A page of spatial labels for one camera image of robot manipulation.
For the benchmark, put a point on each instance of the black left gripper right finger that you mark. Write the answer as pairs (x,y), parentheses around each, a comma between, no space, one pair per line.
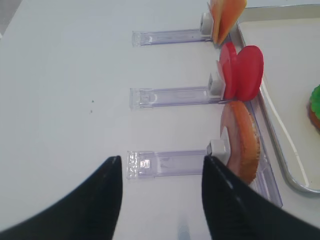
(234,211)

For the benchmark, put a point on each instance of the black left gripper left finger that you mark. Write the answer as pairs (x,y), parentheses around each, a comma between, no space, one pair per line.
(89,212)

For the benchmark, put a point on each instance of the green lettuce leaf carried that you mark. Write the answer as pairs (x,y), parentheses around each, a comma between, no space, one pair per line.
(314,101)

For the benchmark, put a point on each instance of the right red tomato slice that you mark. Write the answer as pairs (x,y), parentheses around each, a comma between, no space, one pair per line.
(250,72)

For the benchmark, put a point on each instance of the red tomato slice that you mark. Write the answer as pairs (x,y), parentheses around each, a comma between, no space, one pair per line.
(250,72)
(229,67)

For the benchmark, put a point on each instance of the left red tomato slice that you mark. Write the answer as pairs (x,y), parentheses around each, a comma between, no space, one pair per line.
(229,67)

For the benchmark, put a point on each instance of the right orange cheese slice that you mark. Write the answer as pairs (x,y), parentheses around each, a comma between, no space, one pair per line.
(231,11)

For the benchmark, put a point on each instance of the orange cheese slice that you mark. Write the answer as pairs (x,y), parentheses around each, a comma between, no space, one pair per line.
(216,10)
(231,11)

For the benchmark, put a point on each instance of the left orange cheese slice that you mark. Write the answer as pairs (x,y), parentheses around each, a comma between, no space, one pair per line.
(216,10)

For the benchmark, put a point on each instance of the upright bun slice left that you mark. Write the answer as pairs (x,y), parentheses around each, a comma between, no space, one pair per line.
(243,139)

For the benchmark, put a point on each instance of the bun bottom slice on tray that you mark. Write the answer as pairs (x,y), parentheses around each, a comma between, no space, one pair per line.
(313,118)

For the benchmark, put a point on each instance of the white rectangular metal tray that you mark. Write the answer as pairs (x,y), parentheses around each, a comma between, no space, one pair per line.
(289,38)

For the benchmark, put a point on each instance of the long clear left stop rail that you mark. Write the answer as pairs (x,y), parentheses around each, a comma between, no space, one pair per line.
(264,183)

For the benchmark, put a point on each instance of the white bun rail pusher block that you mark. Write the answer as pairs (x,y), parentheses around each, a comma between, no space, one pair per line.
(220,149)

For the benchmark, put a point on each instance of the clear left bun holder rail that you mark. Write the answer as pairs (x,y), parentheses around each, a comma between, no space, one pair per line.
(151,164)

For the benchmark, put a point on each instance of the clear tomato holder rail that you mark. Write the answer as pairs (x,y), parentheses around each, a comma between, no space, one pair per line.
(154,97)

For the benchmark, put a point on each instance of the white tomato rail pusher block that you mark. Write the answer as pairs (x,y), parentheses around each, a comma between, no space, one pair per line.
(216,85)

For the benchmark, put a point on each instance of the clear cheese holder rail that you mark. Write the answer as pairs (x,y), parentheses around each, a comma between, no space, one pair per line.
(150,38)

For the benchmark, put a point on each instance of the white cheese rail pusher block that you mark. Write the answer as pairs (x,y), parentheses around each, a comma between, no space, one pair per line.
(206,24)

